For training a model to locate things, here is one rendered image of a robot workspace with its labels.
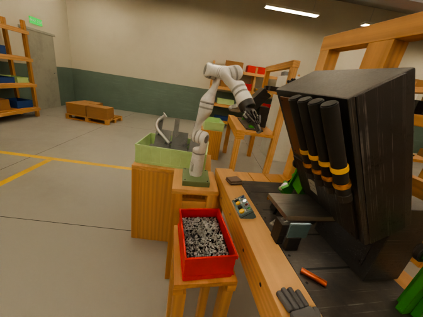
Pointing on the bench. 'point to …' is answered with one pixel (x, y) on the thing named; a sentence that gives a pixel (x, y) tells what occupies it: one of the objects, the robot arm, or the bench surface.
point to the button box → (244, 209)
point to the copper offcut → (313, 277)
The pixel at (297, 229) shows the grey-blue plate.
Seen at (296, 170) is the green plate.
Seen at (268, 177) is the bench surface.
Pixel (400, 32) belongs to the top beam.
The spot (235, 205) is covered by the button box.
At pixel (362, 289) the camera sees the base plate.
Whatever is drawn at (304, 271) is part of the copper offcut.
